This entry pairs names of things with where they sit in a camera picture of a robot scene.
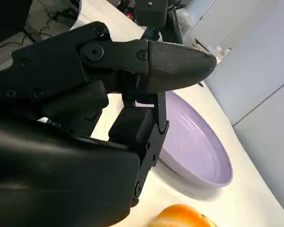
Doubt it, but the black floor cable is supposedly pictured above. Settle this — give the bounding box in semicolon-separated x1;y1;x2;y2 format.
0;0;80;50

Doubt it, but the black power adapter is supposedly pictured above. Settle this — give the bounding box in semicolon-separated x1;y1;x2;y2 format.
51;8;74;23

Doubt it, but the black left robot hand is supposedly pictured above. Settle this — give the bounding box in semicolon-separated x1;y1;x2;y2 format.
141;25;163;43

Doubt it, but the black workshop cabinet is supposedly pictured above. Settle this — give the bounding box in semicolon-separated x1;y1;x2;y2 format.
0;0;31;48

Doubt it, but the pale blue desk partition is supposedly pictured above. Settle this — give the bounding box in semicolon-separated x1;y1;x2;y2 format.
186;0;284;213

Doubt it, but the lilac plate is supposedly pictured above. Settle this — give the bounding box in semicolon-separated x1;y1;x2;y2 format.
156;91;234;189

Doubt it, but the orange white toy bread roll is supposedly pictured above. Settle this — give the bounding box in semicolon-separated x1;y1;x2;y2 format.
150;203;220;227

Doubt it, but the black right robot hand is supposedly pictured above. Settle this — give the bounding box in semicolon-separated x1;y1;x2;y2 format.
0;20;217;227

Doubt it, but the black background equipment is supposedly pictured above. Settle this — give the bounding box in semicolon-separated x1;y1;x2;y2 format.
165;3;183;44

